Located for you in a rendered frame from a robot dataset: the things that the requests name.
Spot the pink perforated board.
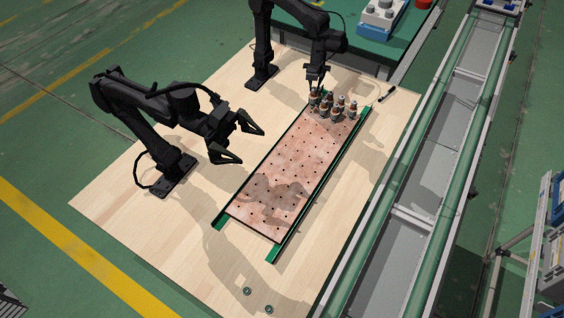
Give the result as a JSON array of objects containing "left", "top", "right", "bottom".
[{"left": 225, "top": 103, "right": 361, "bottom": 245}]

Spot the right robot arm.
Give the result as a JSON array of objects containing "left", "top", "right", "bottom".
[{"left": 89, "top": 76, "right": 231, "bottom": 199}]

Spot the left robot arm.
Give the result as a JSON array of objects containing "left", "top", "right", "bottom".
[{"left": 244, "top": 0, "right": 349, "bottom": 92}]

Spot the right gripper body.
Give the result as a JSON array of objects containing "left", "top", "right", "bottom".
[{"left": 193, "top": 92, "right": 241, "bottom": 150}]

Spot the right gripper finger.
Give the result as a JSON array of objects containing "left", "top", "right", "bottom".
[
  {"left": 238, "top": 108, "right": 264, "bottom": 136},
  {"left": 208, "top": 141, "right": 243, "bottom": 165}
]

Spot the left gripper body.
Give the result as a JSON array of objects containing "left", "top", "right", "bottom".
[{"left": 303, "top": 49, "right": 331, "bottom": 75}]

